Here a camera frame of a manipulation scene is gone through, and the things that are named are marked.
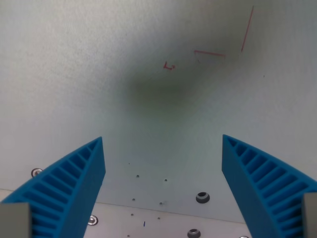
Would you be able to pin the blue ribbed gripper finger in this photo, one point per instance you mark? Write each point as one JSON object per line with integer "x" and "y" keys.
{"x": 257, "y": 188}
{"x": 67, "y": 188}

